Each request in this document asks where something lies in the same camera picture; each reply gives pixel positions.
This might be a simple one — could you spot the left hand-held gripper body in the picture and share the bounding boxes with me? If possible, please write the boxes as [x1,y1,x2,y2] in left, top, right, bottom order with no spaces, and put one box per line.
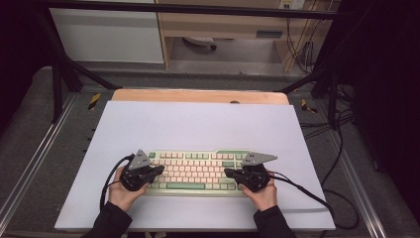
[119,149,157,192]

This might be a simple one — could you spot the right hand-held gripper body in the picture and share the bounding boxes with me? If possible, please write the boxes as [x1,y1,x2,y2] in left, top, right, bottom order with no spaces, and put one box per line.
[237,151,278,193]

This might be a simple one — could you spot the pink and green keyboard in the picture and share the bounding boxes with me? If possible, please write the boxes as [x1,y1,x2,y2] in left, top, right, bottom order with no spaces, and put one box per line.
[144,149,263,198]

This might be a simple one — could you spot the person's left hand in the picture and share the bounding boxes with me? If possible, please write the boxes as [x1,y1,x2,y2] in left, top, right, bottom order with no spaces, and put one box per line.
[107,165,151,213]

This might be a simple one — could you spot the person's right hand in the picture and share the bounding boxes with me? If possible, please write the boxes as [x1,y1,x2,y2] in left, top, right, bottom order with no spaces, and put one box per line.
[238,171,278,212]

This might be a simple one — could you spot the white table cover board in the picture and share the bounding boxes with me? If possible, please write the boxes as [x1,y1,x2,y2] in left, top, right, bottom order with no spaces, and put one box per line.
[53,100,337,232]

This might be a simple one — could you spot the yellow black striped tape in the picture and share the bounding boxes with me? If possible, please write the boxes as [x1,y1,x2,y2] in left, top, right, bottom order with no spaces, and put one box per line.
[86,92,102,111]
[300,98,319,114]

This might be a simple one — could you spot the office chair wheel base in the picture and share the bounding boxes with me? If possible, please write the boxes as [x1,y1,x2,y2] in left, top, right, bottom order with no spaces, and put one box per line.
[181,36,218,52]

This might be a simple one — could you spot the white cabinet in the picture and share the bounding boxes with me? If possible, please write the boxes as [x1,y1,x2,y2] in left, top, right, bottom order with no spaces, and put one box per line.
[49,0,165,64]

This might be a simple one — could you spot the light wooden desk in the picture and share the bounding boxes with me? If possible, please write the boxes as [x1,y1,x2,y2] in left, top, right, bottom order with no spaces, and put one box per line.
[154,0,335,73]

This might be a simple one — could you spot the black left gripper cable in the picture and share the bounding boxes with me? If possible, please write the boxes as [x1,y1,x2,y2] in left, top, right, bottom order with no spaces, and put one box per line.
[99,153,137,213]

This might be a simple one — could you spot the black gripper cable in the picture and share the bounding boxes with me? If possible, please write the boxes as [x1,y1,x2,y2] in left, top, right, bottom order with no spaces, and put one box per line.
[99,153,137,213]
[267,171,361,231]

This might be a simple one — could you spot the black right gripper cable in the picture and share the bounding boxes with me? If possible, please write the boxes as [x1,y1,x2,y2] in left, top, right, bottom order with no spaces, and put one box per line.
[267,171,361,231]

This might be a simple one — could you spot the black floor cables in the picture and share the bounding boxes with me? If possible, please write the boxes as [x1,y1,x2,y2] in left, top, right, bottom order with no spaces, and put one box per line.
[297,83,358,186]

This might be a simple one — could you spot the aluminium floor rail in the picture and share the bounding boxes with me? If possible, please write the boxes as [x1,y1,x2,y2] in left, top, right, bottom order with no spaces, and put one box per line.
[0,93,79,226]
[325,130,388,238]

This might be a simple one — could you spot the black metal frame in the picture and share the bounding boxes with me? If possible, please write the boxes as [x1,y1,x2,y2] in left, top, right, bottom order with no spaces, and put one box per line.
[31,0,356,125]

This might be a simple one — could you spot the bundle of hanging cables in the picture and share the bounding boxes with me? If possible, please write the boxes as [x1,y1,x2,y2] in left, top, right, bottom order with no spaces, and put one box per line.
[284,14,320,76]

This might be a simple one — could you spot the white wall power socket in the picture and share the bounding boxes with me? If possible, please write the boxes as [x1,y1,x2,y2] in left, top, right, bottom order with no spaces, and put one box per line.
[277,0,306,11]

